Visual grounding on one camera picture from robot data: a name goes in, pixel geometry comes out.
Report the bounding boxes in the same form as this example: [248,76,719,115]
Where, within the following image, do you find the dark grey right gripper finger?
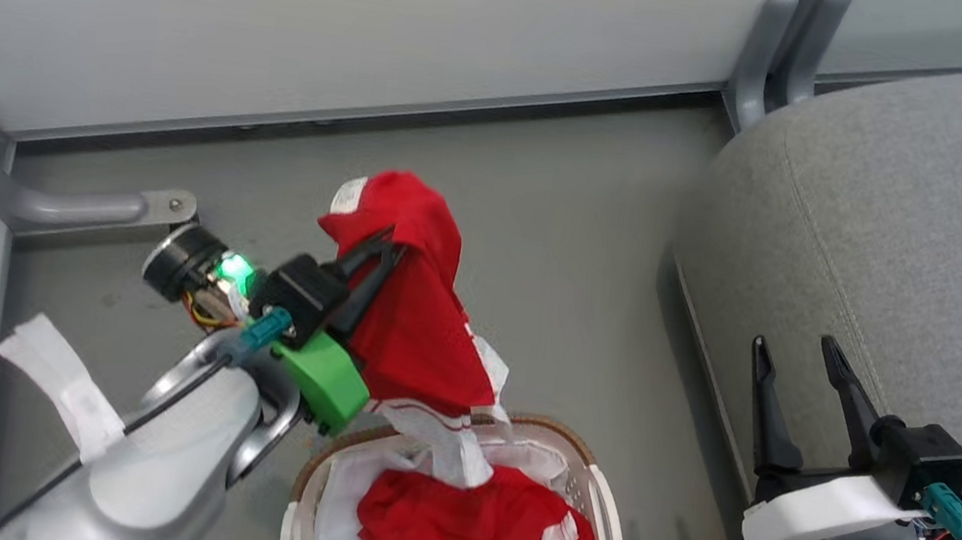
[805,335,892,474]
[735,335,820,483]

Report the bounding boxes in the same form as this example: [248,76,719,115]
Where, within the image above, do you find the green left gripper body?
[264,324,380,441]

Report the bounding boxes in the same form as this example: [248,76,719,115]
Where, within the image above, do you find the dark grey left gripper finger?
[327,236,407,350]
[327,218,396,287]

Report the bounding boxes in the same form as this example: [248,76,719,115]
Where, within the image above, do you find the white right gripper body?
[740,461,928,540]

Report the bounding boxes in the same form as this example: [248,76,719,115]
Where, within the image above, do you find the red garment with white trim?
[286,160,541,489]

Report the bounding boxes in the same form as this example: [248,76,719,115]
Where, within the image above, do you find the wicker laundry basket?
[280,384,647,540]

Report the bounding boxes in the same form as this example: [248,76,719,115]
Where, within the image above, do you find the grey fabric sofa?
[634,11,962,540]

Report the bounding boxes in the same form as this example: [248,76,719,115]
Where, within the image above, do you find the black cylindrical left gripper motor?
[139,218,234,310]

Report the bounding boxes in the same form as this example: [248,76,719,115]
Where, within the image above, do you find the white fabric strap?
[0,308,141,467]

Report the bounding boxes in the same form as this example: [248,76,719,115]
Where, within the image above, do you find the grey metal partition bracket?
[721,0,855,147]
[0,123,206,259]

